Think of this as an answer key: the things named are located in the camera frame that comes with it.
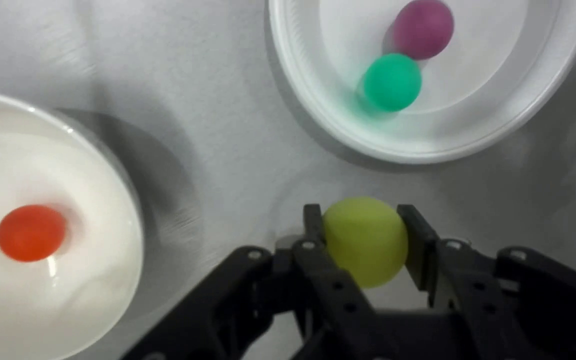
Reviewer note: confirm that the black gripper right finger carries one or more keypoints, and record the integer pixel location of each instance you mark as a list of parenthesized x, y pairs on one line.
[(517, 304)]

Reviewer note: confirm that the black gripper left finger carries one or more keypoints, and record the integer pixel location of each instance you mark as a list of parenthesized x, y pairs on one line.
[(236, 303)]

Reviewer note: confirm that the yellow ball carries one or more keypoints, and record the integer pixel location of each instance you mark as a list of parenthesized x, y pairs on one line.
[(369, 238)]

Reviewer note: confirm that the orange ball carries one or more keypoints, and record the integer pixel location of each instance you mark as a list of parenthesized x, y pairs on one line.
[(32, 232)]

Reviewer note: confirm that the green ball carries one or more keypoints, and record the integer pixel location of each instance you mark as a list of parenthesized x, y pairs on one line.
[(391, 83)]

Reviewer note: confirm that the purple ball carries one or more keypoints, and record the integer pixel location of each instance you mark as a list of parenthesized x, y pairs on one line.
[(423, 29)]

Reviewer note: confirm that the white ceramic bowl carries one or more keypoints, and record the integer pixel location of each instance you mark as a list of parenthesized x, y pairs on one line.
[(61, 304)]

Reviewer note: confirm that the white plastic plate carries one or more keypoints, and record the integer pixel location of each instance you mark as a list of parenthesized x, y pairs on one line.
[(503, 64)]

